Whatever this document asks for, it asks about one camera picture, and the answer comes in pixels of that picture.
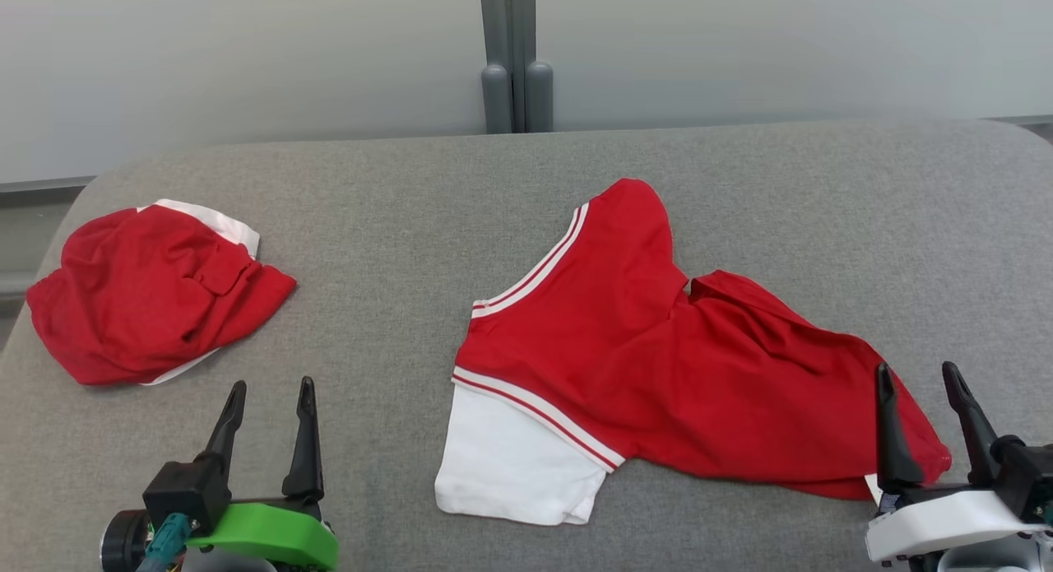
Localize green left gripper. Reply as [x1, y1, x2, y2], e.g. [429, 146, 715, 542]
[100, 376, 340, 572]

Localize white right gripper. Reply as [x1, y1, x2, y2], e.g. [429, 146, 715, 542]
[865, 360, 1053, 572]

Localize red shorts with white stripe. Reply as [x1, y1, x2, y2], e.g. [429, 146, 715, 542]
[26, 198, 298, 387]

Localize red Bulls 23 jersey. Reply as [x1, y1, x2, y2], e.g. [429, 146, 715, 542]
[434, 178, 953, 527]

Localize left camera cable teal plug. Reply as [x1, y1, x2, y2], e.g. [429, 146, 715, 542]
[136, 513, 192, 572]

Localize grey partition post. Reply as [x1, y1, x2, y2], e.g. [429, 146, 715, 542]
[480, 0, 554, 134]

